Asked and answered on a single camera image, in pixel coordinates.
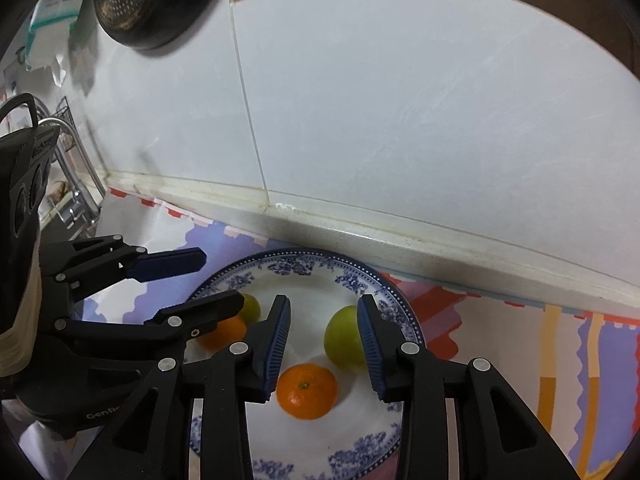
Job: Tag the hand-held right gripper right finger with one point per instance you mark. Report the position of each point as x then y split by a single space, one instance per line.
372 355

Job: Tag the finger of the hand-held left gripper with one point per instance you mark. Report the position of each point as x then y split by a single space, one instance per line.
165 262
200 310

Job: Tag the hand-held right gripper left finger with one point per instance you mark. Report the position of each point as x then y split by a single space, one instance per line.
274 355

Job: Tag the orange tangerine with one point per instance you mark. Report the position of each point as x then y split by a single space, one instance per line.
225 334
306 392

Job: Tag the large green round fruit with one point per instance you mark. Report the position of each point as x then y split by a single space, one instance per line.
342 335

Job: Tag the small dark green fruit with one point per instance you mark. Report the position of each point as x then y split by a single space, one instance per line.
251 307

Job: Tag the blue patterned white plate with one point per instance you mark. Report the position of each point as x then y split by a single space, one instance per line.
305 285

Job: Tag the chrome pull-down faucet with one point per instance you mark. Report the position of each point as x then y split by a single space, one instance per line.
75 205

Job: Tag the colourful patterned tablecloth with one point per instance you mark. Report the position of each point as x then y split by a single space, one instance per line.
500 360

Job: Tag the black frying pan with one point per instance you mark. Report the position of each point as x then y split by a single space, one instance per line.
165 25

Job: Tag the green white tissue box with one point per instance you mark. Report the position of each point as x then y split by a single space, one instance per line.
55 15

